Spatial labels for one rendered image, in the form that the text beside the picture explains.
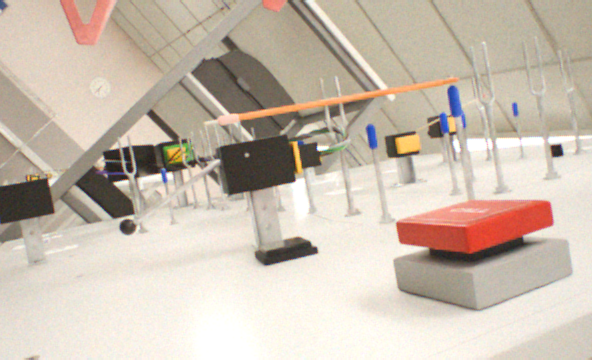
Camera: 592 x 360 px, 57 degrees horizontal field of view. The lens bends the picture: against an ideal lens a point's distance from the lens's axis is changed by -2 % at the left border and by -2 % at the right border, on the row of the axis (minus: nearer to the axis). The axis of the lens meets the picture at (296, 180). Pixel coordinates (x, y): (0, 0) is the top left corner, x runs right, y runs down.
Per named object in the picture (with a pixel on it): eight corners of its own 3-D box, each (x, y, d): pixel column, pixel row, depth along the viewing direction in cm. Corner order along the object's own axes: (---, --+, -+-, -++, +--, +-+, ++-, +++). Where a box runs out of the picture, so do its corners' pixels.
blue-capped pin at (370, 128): (375, 222, 49) (358, 126, 48) (391, 219, 49) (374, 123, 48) (382, 224, 47) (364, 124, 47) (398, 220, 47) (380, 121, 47)
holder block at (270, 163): (223, 194, 48) (214, 148, 48) (285, 181, 49) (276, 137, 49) (229, 195, 44) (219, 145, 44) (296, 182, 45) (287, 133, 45)
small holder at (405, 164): (409, 179, 84) (401, 132, 83) (429, 181, 75) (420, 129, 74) (380, 185, 83) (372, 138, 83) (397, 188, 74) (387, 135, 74)
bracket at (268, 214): (251, 245, 49) (241, 190, 48) (278, 240, 49) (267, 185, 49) (261, 253, 44) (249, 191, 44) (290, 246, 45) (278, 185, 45)
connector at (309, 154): (261, 175, 48) (257, 153, 48) (314, 165, 49) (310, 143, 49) (268, 175, 45) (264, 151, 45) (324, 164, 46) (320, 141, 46)
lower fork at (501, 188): (517, 190, 52) (491, 40, 51) (503, 194, 51) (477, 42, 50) (501, 190, 53) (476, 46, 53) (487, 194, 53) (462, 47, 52)
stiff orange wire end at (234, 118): (204, 129, 35) (202, 120, 35) (453, 85, 38) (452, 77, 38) (205, 127, 33) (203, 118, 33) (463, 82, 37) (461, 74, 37)
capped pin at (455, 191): (465, 193, 56) (451, 110, 56) (451, 196, 56) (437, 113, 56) (461, 192, 58) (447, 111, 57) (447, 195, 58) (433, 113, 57)
